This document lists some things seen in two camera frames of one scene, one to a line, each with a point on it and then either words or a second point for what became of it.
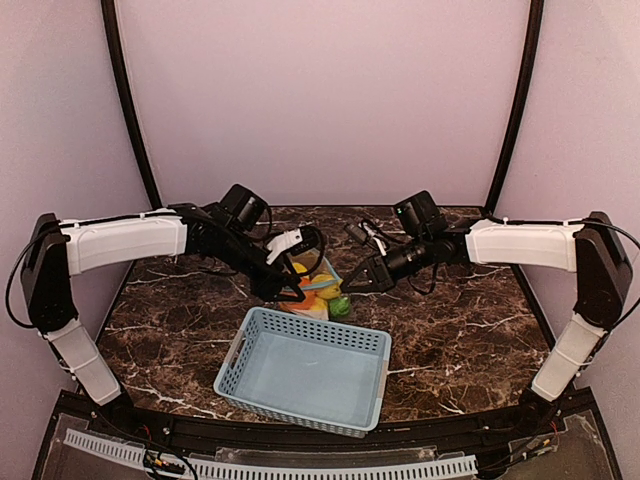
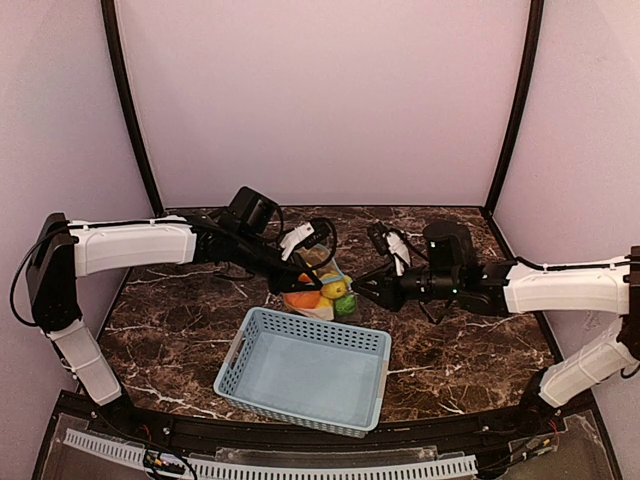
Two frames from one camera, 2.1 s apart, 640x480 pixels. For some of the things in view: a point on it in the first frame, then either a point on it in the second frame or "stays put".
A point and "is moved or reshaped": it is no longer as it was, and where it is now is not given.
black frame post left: x=114 y=41 stays put
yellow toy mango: x=299 y=267 is moved or reshaped
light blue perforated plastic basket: x=313 y=372 stays put
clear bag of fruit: x=321 y=285 stays put
